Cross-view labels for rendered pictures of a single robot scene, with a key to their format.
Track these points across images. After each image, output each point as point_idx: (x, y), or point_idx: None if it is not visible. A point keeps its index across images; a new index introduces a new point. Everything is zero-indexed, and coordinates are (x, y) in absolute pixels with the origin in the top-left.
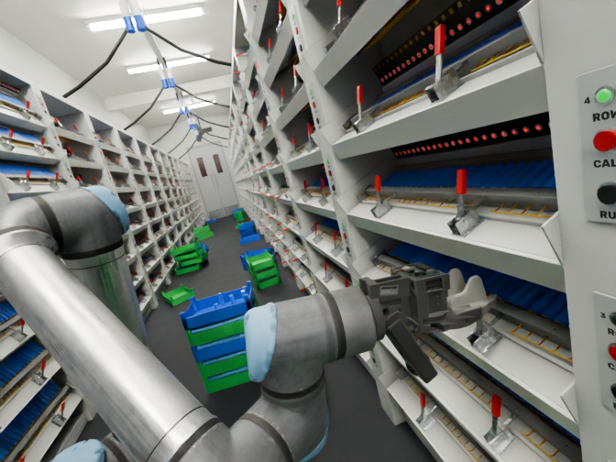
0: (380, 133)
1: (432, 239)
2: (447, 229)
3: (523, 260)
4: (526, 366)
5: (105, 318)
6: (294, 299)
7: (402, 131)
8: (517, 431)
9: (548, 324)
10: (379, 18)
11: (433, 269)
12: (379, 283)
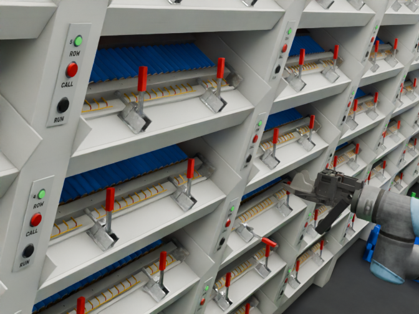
0: (312, 94)
1: (300, 161)
2: (303, 151)
3: (322, 149)
4: (290, 205)
5: None
6: (399, 195)
7: (318, 95)
8: (254, 263)
9: (280, 184)
10: (339, 23)
11: (322, 171)
12: (359, 179)
